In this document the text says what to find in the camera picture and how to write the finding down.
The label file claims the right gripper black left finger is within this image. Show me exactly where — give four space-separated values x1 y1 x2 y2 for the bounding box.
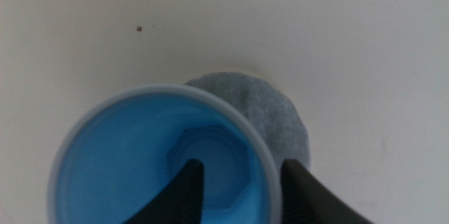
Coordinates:
122 158 205 224

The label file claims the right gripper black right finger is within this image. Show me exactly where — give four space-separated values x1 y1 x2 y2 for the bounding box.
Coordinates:
281 159 375 224

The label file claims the blue plastic cup white rim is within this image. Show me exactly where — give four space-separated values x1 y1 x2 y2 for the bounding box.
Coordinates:
47 83 283 224

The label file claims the round grey felt cup mat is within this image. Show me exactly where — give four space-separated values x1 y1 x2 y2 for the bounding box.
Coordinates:
183 71 312 173

